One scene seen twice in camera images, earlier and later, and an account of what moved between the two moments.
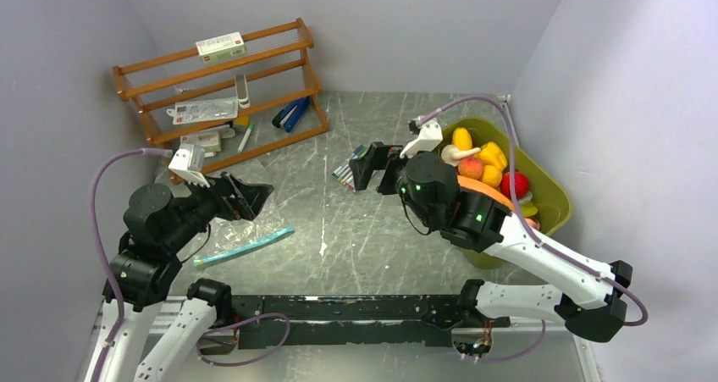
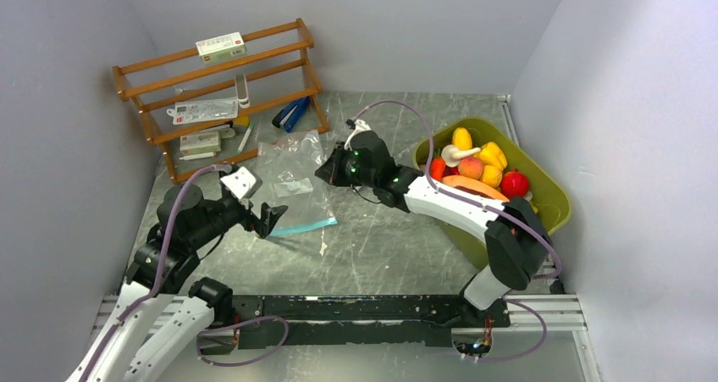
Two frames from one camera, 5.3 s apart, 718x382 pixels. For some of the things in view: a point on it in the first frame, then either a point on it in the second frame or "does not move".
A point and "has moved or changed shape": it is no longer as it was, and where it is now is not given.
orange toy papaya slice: [473, 185] does not move
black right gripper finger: [362, 168] -> [328, 171]
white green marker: [245, 136] does not move
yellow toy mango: [462, 139] does not move
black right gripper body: [394, 168] -> [348, 172]
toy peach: [470, 167] does not move
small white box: [210, 141] does not move
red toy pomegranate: [521, 185] does not move
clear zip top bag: [227, 238] has moved or changed shape
